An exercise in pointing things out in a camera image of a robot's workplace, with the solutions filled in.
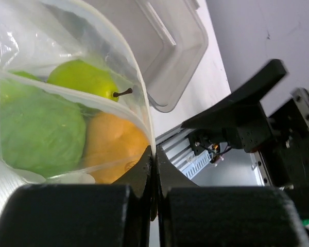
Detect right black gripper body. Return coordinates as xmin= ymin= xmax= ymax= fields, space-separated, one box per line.
xmin=223 ymin=87 xmax=309 ymax=219

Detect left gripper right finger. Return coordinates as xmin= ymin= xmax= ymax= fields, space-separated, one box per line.
xmin=156 ymin=146 xmax=309 ymax=246

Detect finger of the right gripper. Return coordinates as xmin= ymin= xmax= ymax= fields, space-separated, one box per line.
xmin=181 ymin=59 xmax=287 ymax=130

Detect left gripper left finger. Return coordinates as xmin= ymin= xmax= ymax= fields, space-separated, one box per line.
xmin=0 ymin=148 xmax=152 ymax=246

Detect orange toy fruit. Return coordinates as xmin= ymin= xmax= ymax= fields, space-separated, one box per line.
xmin=84 ymin=112 xmax=150 ymax=184

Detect green bumpy toy guava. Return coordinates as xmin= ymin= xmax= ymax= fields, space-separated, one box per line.
xmin=0 ymin=92 xmax=86 ymax=178

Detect clear dotted zip top bag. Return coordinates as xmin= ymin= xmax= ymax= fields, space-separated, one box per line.
xmin=0 ymin=1 xmax=156 ymax=183

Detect green toy apple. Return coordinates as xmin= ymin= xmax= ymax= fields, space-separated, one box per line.
xmin=0 ymin=70 xmax=42 ymax=104

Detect clear grey plastic bin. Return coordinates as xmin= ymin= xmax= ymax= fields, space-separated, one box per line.
xmin=88 ymin=1 xmax=208 ymax=113

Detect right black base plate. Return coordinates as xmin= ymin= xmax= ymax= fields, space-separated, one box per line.
xmin=187 ymin=130 xmax=232 ymax=158

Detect aluminium mounting rail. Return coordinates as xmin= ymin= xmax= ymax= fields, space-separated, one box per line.
xmin=156 ymin=123 xmax=214 ymax=178

